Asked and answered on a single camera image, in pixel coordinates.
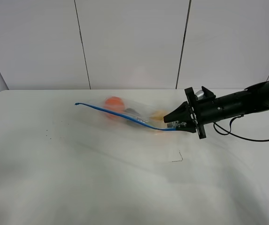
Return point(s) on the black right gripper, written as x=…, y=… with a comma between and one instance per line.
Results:
x=205, y=111

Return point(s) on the yellow lemon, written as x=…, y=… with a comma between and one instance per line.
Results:
x=158, y=115

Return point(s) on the orange fruit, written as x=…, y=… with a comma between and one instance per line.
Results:
x=115, y=104

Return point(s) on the clear zip bag blue seal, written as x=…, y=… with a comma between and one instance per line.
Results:
x=137, y=122

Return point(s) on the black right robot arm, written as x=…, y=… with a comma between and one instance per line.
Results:
x=253, y=99

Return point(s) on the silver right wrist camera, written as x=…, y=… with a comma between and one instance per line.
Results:
x=200, y=95

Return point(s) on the purple eggplant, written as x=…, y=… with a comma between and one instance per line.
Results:
x=131, y=112

